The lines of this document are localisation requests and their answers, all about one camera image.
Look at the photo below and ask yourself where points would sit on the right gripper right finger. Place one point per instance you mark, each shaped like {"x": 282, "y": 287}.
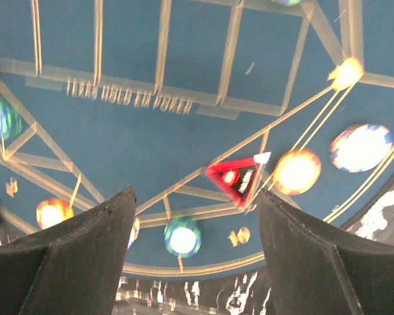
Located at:
{"x": 316, "y": 268}

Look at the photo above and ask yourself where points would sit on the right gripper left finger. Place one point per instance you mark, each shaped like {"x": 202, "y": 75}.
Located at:
{"x": 72, "y": 267}

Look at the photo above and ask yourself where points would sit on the green poker chip stack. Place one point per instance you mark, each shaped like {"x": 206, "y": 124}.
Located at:
{"x": 182, "y": 237}

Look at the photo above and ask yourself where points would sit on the orange poker chip stack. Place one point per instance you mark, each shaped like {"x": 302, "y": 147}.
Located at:
{"x": 53, "y": 211}

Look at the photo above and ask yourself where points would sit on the white-blue poker chip stack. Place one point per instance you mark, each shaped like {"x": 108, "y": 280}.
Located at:
{"x": 134, "y": 231}

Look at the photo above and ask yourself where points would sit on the round blue poker mat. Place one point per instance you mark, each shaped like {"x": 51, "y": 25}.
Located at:
{"x": 148, "y": 94}

